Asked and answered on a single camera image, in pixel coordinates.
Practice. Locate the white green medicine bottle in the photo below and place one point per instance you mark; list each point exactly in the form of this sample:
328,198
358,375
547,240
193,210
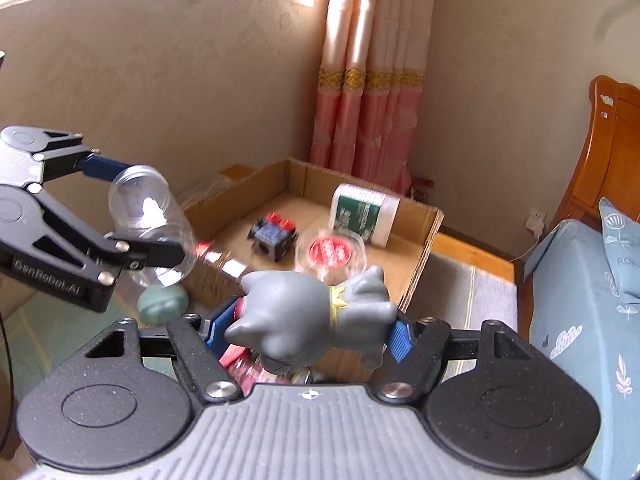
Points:
370,214

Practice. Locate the grey green checked mat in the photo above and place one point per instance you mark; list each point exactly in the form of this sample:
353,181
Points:
42,331

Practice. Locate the wooden bed headboard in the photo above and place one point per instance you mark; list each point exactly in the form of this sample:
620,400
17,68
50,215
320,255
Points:
608,165

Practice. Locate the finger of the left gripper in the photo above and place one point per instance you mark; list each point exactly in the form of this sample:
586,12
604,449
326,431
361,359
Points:
59,238
91,165

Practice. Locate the grey figurine toy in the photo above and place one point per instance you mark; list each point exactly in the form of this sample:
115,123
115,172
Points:
292,319

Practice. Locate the yellow bottle silver cap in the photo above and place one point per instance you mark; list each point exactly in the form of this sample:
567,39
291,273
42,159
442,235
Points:
222,261

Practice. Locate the mint green oval case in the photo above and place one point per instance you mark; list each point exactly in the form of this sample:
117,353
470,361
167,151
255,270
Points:
158,305

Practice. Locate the red toy train block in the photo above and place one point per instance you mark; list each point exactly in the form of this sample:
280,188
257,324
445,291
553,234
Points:
235,359

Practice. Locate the wall power socket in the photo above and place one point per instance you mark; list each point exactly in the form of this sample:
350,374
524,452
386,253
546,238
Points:
535,223

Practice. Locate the clear round box red label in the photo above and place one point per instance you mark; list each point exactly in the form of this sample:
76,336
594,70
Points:
332,256

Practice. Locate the black toy block red wheels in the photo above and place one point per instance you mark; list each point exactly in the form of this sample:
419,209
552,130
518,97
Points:
273,236

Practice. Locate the blue pillow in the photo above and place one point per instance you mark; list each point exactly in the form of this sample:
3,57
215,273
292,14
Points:
621,239

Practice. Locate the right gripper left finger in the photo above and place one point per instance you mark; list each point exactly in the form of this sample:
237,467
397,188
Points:
198,343

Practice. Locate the pink curtain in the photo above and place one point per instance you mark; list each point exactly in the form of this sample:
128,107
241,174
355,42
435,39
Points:
370,86

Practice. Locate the pink keychain charm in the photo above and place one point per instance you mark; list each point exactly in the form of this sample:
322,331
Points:
294,376

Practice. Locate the clear plastic jar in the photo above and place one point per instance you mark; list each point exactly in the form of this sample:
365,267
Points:
142,205

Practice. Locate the open cardboard box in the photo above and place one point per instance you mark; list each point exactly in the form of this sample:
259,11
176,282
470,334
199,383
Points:
302,193

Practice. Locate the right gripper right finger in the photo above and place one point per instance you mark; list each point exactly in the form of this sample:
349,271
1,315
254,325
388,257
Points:
416,351

